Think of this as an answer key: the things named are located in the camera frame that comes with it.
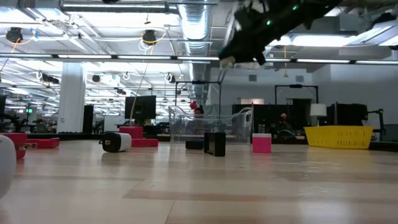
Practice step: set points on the grey wall vent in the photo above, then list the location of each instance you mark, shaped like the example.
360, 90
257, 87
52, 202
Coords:
299, 78
252, 77

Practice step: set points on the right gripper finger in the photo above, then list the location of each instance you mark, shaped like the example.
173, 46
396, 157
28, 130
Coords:
237, 56
229, 50

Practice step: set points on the black computer monitor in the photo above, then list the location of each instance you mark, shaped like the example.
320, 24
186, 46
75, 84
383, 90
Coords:
140, 107

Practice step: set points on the wide black monitor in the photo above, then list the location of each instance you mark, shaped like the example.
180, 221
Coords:
348, 114

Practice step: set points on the clear plastic bin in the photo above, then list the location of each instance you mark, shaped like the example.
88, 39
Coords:
180, 124

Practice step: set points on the silver ventilation duct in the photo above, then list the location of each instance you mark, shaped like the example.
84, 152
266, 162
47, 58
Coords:
196, 25

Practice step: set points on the small red background object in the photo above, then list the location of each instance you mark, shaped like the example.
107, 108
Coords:
193, 104

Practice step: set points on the black background robot arm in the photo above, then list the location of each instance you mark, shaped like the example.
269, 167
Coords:
7, 119

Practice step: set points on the dark room partition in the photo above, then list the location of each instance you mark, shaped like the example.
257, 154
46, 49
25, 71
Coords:
267, 118

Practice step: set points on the white and black charger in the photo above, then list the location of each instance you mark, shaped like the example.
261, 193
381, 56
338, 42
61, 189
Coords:
119, 142

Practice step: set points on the black background gantry frame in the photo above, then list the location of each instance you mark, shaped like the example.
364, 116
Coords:
295, 86

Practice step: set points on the pink and white charger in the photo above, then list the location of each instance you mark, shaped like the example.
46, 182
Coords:
261, 144

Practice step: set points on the white wall charger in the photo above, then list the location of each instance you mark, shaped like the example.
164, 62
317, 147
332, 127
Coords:
6, 165

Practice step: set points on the yellow plastic basket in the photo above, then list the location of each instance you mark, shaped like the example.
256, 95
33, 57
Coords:
339, 137

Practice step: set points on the white building pillar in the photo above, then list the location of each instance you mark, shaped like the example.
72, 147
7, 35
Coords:
71, 99

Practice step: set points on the bright ceiling light panel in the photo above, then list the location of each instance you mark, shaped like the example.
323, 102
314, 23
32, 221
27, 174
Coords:
320, 40

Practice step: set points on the small black rectangular device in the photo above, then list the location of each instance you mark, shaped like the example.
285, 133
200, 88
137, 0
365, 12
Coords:
214, 144

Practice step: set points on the white cabinet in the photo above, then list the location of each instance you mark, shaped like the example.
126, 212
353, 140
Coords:
113, 124

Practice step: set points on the long ceiling light strip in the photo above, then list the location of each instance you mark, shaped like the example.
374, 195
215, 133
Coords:
84, 56

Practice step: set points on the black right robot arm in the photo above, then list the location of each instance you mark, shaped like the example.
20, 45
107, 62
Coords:
280, 18

